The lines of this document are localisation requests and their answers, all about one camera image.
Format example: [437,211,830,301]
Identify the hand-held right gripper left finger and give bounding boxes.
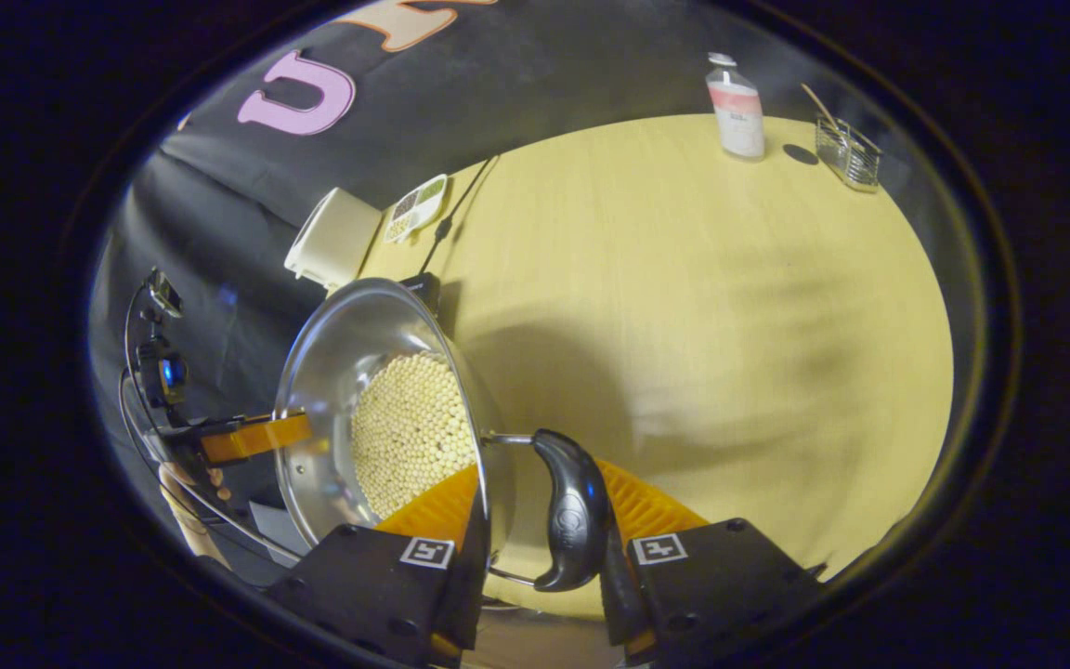
[264,463,491,668]

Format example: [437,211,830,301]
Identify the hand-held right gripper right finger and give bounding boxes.
[598,460,824,662]

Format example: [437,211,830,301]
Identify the steel pot with black handles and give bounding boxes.
[273,277,612,596]

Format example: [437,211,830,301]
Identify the black induction cooktop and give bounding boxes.
[402,272,443,321]

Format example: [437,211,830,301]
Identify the heap of soybeans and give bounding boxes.
[350,351,480,519]

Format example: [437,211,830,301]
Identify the white toaster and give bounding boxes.
[284,188,383,291]

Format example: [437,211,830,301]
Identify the white divided dish of grains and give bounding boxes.
[384,175,449,244]

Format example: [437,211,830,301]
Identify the clear bottle with pink label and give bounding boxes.
[705,52,766,161]

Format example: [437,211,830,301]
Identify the wooden stick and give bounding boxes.
[801,83,841,131]

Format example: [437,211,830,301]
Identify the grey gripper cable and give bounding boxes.
[119,279,304,564]

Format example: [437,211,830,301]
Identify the black power cable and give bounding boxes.
[417,153,502,275]

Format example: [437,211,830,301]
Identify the glass holder with wire frame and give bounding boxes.
[815,114,883,192]

